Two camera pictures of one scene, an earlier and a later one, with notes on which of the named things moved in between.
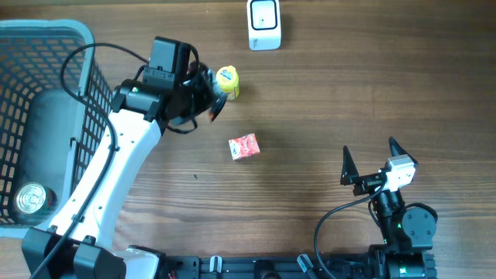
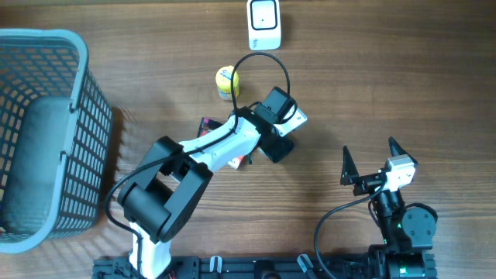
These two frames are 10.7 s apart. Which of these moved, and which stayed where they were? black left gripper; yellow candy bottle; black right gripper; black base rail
Moved: black left gripper
Stayed: yellow candy bottle; black right gripper; black base rail
